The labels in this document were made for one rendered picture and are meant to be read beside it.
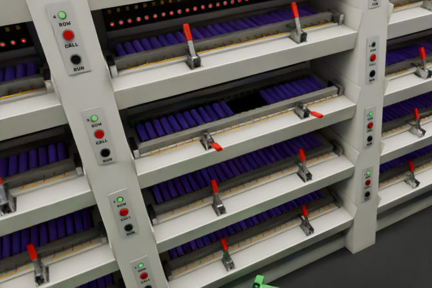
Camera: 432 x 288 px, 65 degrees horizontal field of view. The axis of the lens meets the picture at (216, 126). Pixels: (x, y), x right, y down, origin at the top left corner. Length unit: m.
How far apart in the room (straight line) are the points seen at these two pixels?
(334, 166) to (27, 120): 0.80
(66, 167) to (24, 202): 0.10
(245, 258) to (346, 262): 0.37
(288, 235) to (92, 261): 0.56
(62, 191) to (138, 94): 0.26
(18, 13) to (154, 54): 0.26
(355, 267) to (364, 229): 0.13
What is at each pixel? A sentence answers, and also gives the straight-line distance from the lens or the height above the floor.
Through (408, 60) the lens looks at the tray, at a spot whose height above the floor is 0.59.
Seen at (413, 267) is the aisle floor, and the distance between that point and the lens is 1.29.
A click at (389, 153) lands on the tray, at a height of 0.34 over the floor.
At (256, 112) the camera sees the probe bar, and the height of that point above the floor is 0.58.
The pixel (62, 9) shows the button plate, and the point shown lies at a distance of 0.67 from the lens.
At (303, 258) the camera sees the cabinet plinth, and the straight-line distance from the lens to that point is 1.21.
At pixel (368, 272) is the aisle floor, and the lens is 1.25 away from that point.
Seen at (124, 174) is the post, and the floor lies 0.55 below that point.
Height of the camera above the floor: 0.90
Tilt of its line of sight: 24 degrees down
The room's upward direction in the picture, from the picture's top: 9 degrees counter-clockwise
